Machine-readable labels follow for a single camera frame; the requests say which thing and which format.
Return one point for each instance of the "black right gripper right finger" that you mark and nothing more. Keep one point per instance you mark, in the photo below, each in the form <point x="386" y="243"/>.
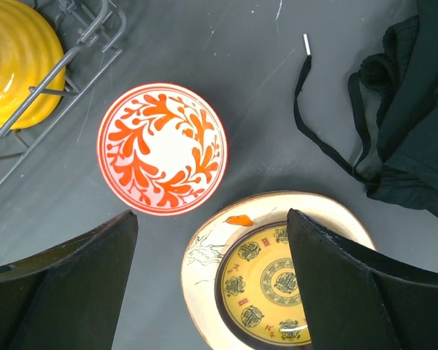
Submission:
<point x="357" y="298"/>

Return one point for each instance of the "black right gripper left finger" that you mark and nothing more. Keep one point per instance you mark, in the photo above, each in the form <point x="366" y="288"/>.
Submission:
<point x="70" y="295"/>

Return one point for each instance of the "yellow patterned small plate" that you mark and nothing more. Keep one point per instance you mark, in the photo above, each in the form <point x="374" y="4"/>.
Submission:
<point x="257" y="293"/>

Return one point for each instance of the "beige bird plate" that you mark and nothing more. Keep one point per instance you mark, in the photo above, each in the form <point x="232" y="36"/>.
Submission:
<point x="214" y="238"/>

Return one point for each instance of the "white orange patterned bowl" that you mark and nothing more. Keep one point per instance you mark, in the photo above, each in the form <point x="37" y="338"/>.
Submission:
<point x="162" y="149"/>

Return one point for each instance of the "yellow ribbed bowl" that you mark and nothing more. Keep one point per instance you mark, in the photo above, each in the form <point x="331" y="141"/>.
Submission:
<point x="29" y="49"/>

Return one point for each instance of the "black cloth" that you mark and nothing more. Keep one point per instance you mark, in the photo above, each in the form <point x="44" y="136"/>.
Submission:
<point x="394" y="98"/>

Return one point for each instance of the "grey wire dish rack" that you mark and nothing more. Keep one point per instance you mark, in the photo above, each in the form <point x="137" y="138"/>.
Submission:
<point x="78" y="29"/>

